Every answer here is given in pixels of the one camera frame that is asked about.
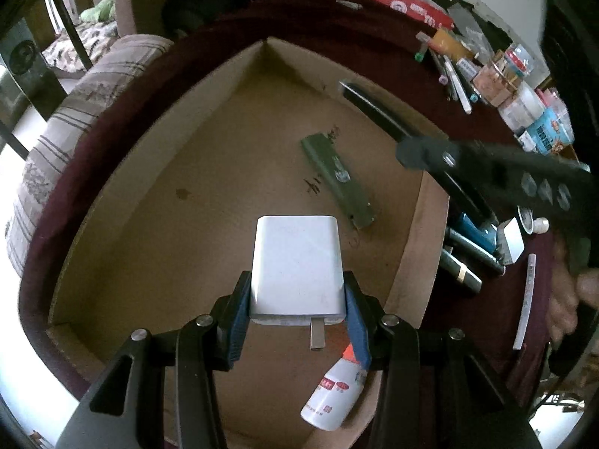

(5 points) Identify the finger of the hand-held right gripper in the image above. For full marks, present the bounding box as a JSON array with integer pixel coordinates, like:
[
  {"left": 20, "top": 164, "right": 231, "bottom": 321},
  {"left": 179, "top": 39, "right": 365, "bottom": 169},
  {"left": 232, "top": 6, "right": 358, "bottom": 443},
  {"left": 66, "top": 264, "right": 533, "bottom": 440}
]
[{"left": 397, "top": 137, "right": 592, "bottom": 219}]

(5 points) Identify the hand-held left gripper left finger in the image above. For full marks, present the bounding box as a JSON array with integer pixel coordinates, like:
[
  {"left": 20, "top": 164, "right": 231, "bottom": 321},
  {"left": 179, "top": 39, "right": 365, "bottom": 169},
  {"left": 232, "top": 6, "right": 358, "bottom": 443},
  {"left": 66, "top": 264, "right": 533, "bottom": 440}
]
[{"left": 56, "top": 270, "right": 252, "bottom": 449}]

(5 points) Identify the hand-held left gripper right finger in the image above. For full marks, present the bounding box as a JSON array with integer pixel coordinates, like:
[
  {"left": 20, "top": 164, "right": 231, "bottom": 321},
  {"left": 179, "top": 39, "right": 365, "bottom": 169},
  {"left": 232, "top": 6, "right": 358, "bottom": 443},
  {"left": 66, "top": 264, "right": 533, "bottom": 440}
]
[{"left": 344, "top": 270, "right": 544, "bottom": 449}]

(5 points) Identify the large white charger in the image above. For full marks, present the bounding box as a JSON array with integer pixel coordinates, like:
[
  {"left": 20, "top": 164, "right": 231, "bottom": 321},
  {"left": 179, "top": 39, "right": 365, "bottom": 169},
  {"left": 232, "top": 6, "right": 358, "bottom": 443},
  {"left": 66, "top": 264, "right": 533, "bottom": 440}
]
[{"left": 249, "top": 215, "right": 349, "bottom": 351}]

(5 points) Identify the black tube gold band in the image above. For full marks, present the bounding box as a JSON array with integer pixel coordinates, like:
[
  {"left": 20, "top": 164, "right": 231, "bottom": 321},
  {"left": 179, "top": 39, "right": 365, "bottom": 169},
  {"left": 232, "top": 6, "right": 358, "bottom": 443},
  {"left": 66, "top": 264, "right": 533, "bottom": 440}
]
[{"left": 439, "top": 248, "right": 483, "bottom": 296}]

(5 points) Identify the small white charger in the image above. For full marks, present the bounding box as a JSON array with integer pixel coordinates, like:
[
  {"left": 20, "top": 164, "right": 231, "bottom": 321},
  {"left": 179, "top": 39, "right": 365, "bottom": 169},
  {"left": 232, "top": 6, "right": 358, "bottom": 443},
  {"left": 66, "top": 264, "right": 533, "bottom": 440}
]
[{"left": 497, "top": 218, "right": 528, "bottom": 265}]

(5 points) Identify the cardboard box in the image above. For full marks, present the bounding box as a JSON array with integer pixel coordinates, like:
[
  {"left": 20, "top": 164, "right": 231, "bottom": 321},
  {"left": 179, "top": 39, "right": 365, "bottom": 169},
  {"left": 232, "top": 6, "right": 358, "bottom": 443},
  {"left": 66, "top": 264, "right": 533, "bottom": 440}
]
[{"left": 47, "top": 37, "right": 451, "bottom": 449}]

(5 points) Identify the white marker pen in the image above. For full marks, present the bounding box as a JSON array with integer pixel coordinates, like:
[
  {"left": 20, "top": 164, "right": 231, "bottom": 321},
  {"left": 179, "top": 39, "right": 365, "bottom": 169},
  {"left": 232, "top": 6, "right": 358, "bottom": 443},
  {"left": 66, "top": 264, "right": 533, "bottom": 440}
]
[{"left": 512, "top": 253, "right": 537, "bottom": 351}]

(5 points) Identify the person's right hand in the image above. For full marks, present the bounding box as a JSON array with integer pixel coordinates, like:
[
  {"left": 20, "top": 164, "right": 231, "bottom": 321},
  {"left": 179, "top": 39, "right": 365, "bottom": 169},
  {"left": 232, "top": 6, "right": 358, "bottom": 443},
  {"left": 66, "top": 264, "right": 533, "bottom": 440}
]
[{"left": 547, "top": 242, "right": 599, "bottom": 349}]

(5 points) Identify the blue labelled packet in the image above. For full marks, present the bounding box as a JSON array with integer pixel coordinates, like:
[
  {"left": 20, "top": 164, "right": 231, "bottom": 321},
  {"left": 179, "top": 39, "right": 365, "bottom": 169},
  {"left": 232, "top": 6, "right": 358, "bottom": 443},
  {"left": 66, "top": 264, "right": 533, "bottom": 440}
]
[{"left": 519, "top": 107, "right": 575, "bottom": 156}]

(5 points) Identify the white plastic tub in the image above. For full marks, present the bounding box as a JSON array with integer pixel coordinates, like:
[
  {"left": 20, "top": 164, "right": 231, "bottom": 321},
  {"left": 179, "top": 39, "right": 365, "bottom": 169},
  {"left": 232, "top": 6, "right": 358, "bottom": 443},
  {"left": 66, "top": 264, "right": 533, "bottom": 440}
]
[{"left": 497, "top": 83, "right": 544, "bottom": 134}]

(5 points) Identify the clear plastic jar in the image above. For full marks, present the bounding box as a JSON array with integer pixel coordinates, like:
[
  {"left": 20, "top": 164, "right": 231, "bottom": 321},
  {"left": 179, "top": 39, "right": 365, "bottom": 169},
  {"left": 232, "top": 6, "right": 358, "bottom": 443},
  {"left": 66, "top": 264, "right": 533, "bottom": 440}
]
[{"left": 504, "top": 43, "right": 535, "bottom": 76}]

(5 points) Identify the white bottle orange cap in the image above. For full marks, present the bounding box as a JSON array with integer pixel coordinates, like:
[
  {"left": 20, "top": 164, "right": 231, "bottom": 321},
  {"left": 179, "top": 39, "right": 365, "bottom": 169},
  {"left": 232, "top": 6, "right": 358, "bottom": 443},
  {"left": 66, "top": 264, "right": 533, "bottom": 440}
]
[{"left": 300, "top": 343, "right": 368, "bottom": 430}]

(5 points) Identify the pink box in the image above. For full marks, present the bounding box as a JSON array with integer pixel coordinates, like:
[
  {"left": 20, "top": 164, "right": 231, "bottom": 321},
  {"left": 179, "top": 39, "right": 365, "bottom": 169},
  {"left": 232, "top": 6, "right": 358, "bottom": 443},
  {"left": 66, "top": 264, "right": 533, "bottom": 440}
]
[{"left": 474, "top": 62, "right": 525, "bottom": 106}]

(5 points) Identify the row of pens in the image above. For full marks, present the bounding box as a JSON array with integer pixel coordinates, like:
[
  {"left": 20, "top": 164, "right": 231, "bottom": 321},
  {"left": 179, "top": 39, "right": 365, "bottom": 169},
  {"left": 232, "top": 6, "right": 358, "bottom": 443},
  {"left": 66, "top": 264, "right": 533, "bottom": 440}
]
[{"left": 414, "top": 32, "right": 481, "bottom": 116}]

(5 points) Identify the green flat stick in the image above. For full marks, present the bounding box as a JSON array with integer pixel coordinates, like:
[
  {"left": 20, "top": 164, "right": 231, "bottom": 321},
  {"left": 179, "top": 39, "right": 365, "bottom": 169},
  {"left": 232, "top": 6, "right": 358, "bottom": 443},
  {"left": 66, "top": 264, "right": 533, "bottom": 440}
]
[{"left": 300, "top": 133, "right": 377, "bottom": 231}]

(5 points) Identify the orange box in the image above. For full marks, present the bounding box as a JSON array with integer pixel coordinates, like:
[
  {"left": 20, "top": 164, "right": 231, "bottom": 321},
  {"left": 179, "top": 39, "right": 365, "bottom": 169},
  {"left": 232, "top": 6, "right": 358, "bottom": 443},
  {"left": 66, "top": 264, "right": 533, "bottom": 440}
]
[{"left": 429, "top": 28, "right": 471, "bottom": 59}]

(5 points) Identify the red packet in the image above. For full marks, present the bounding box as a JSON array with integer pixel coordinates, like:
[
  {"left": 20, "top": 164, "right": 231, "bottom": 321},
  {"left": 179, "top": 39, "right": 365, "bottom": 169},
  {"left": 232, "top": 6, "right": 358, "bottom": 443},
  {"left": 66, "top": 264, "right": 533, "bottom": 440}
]
[{"left": 355, "top": 0, "right": 456, "bottom": 30}]

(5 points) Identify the maroon tablecloth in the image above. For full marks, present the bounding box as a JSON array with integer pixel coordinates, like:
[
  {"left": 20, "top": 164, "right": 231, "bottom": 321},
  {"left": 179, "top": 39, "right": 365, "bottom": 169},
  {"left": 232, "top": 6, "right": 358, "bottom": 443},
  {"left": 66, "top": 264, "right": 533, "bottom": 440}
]
[{"left": 18, "top": 0, "right": 583, "bottom": 433}]

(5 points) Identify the striped cushion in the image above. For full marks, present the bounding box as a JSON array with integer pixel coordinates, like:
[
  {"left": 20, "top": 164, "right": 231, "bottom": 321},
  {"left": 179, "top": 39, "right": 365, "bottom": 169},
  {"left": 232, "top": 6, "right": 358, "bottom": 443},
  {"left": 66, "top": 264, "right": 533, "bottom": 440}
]
[{"left": 4, "top": 34, "right": 175, "bottom": 278}]

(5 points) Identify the black bag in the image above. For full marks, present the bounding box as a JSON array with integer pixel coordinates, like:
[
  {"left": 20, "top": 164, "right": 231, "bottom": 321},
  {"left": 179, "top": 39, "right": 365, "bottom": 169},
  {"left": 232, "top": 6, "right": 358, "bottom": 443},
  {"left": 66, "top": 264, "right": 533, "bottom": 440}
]
[{"left": 160, "top": 0, "right": 245, "bottom": 41}]

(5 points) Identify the floral cushion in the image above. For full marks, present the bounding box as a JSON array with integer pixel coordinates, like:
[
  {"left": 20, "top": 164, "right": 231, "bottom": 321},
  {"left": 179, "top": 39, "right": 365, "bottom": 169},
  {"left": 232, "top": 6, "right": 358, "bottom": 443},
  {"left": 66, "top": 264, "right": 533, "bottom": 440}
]
[{"left": 41, "top": 20, "right": 121, "bottom": 74}]

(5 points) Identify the green plush toy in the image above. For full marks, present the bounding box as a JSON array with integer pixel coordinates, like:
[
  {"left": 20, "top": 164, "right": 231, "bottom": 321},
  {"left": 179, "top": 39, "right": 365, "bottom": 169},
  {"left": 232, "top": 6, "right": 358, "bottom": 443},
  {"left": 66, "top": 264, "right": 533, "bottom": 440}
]
[{"left": 79, "top": 0, "right": 116, "bottom": 22}]

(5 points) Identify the black chair frame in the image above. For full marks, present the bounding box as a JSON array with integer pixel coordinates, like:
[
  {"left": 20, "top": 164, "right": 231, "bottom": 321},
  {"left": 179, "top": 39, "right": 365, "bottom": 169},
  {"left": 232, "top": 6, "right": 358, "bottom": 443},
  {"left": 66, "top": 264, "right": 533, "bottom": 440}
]
[{"left": 0, "top": 0, "right": 93, "bottom": 161}]

